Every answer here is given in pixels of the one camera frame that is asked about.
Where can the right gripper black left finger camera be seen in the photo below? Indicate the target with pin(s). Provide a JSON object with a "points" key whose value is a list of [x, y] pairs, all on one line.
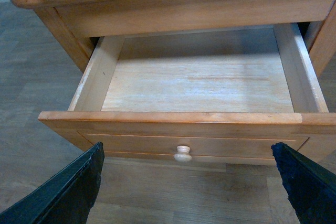
{"points": [[67, 197]]}

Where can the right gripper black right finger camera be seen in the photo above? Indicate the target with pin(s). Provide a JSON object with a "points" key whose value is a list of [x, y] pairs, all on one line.
{"points": [[310, 187]]}

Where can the wooden drawer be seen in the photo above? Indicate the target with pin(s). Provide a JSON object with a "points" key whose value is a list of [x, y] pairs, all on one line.
{"points": [[228, 94]]}

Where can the round wooden drawer knob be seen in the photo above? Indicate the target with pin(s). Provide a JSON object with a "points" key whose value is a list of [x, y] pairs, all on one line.
{"points": [[183, 154]]}

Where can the wooden nightstand cabinet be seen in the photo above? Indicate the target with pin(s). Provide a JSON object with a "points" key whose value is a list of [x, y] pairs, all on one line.
{"points": [[76, 23]]}

